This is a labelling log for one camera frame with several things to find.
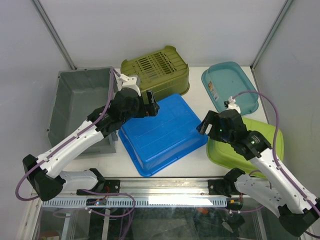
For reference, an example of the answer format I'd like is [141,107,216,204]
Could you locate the lime green plastic tub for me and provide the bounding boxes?
[206,117,284,178]

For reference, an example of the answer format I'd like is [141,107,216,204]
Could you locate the blue plastic tub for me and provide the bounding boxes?
[118,93,208,177]

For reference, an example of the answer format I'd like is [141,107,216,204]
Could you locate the olive green slotted basket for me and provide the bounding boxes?
[120,45,190,101]

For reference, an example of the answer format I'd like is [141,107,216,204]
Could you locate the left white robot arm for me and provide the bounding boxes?
[22,87,160,202]

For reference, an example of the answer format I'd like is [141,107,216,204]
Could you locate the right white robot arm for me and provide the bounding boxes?
[196,109,320,237]

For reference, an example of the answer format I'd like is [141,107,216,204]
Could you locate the teal translucent plastic tray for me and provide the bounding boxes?
[201,61,259,116]

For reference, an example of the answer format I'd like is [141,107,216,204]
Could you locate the grey plastic storage bin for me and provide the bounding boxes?
[47,66,112,147]

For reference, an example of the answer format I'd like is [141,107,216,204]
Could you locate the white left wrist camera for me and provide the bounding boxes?
[115,73,141,96]

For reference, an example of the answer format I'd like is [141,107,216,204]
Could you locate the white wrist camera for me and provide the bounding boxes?
[223,96,241,114]
[115,73,141,96]

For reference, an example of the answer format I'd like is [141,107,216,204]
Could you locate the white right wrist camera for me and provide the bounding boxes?
[223,96,241,114]

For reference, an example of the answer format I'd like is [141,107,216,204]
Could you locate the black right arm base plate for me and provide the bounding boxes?
[207,179,240,198]

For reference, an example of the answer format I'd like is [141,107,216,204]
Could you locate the aluminium mounting rail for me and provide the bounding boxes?
[32,176,276,200]

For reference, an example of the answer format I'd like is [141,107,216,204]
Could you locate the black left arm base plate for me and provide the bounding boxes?
[76,179,121,196]

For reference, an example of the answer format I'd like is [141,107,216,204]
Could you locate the white slotted cable duct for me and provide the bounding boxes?
[42,196,227,209]

